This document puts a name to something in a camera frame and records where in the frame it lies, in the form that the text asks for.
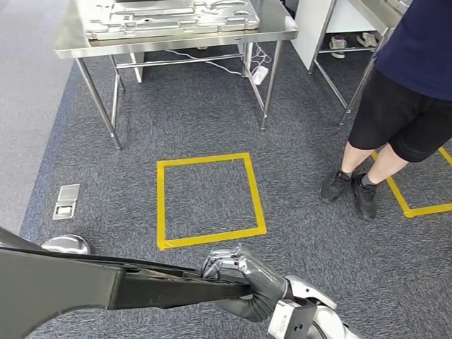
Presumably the white panel desk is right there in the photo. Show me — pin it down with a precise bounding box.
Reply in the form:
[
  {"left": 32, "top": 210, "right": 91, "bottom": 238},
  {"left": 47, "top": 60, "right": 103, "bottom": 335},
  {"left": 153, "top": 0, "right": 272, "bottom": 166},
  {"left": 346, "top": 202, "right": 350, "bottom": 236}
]
[{"left": 291, "top": 0, "right": 377, "bottom": 71}]

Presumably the pale sports shoe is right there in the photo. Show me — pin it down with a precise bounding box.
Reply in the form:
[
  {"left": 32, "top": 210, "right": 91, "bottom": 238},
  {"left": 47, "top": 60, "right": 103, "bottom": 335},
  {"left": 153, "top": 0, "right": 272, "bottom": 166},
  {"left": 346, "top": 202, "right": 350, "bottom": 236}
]
[
  {"left": 355, "top": 31, "right": 379, "bottom": 49},
  {"left": 329, "top": 35, "right": 349, "bottom": 60}
]

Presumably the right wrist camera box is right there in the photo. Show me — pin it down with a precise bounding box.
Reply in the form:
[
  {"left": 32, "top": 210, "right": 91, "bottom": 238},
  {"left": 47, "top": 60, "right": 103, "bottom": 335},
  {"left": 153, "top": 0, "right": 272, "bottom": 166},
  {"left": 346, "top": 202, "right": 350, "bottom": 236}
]
[{"left": 268, "top": 299, "right": 318, "bottom": 339}]

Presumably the stainless steel workbench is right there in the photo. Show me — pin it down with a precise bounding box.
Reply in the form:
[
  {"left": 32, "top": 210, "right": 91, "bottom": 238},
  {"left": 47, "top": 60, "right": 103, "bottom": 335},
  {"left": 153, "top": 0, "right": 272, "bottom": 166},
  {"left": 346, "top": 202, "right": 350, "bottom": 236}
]
[{"left": 54, "top": 0, "right": 299, "bottom": 150}]

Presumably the white power cable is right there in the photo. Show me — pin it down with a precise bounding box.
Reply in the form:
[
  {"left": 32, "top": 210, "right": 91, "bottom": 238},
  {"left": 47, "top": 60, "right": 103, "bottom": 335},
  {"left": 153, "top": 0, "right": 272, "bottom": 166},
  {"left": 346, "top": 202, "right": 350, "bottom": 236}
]
[{"left": 164, "top": 44, "right": 272, "bottom": 78}]

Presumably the metal floor socket box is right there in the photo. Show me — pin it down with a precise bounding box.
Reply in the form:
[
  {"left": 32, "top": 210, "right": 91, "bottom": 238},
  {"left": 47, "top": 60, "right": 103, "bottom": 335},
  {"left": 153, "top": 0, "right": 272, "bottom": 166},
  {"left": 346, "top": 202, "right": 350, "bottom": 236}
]
[{"left": 53, "top": 183, "right": 81, "bottom": 221}]

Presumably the white power strip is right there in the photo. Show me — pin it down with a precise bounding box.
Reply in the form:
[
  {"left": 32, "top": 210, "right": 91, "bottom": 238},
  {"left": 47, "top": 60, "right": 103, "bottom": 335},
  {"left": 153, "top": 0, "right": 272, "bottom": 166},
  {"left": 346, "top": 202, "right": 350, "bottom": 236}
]
[{"left": 251, "top": 65, "right": 269, "bottom": 86}]

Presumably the black plastic panel part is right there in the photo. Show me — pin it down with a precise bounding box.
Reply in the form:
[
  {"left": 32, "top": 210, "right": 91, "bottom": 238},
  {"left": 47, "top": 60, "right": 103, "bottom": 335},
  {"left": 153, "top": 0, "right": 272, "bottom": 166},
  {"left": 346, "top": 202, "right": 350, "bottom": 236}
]
[{"left": 0, "top": 227, "right": 254, "bottom": 339}]

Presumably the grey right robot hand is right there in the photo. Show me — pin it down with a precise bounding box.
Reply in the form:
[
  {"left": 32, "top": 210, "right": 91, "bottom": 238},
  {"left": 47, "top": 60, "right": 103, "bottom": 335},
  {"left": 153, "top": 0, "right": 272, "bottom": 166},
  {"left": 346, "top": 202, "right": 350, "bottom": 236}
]
[{"left": 201, "top": 245, "right": 288, "bottom": 323}]

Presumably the person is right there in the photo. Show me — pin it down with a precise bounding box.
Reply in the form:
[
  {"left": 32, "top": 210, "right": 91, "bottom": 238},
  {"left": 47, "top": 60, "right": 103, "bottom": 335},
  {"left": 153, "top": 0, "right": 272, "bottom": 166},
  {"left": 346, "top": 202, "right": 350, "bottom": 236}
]
[{"left": 319, "top": 0, "right": 452, "bottom": 221}]

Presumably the stamped grey metal plate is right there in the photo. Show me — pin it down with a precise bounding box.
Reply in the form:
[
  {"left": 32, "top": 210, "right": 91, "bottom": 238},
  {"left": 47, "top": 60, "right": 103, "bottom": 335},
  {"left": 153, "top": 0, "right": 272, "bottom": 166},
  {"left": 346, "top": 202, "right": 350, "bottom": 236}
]
[{"left": 75, "top": 0, "right": 261, "bottom": 42}]

